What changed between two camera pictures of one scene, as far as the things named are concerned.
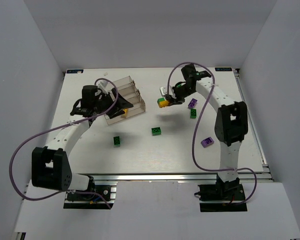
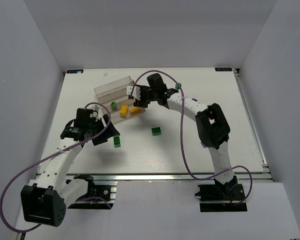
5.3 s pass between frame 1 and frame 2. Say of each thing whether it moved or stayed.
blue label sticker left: stayed
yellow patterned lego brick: stayed
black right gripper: moved
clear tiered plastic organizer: stayed
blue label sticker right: stayed
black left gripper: moved
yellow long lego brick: moved
